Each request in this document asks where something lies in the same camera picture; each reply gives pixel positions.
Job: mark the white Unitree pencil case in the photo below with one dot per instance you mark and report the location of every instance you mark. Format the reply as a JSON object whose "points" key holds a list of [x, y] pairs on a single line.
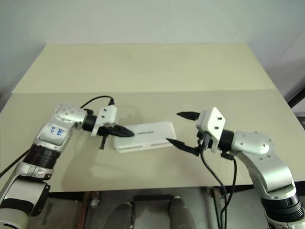
{"points": [[147, 133]]}

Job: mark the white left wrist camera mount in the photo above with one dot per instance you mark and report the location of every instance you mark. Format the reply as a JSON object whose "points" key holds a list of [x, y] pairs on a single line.
{"points": [[108, 114]]}

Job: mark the black crossbar under table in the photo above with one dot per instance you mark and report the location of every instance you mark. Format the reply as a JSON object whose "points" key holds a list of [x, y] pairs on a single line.
{"points": [[152, 198]]}

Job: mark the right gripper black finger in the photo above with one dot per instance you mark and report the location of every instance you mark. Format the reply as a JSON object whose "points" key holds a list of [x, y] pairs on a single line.
{"points": [[190, 115], [187, 148]]}

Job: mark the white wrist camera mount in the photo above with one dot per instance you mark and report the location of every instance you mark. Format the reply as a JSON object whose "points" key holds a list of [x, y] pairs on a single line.
{"points": [[210, 121], [108, 114]]}

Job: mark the dark rounded shape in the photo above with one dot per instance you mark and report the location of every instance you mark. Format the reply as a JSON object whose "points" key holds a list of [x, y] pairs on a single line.
{"points": [[124, 217]]}

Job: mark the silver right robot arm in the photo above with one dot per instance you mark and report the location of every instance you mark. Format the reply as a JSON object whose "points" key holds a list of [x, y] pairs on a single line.
{"points": [[257, 148]]}

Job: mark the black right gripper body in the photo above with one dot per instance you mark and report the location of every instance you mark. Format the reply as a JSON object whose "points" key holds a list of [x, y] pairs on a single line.
{"points": [[205, 140]]}

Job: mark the metal table bracket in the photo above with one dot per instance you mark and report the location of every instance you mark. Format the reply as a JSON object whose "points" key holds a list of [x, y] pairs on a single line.
{"points": [[91, 199]]}

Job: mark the black metal frame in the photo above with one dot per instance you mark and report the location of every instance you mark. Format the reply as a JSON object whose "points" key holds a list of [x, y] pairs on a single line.
{"points": [[297, 95]]}

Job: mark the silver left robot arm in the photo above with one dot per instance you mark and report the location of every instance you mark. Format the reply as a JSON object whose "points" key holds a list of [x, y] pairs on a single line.
{"points": [[52, 133]]}

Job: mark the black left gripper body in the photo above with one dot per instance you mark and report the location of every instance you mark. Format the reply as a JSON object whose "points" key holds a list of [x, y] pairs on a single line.
{"points": [[106, 130]]}

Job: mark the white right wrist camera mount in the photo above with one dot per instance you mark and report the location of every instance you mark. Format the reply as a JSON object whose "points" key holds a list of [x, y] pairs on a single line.
{"points": [[210, 121]]}

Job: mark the metal table leg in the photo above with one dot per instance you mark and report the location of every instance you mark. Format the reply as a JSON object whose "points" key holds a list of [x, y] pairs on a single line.
{"points": [[214, 205]]}

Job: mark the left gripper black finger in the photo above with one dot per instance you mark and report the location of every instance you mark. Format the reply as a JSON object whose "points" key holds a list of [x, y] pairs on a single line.
{"points": [[121, 129], [120, 134]]}

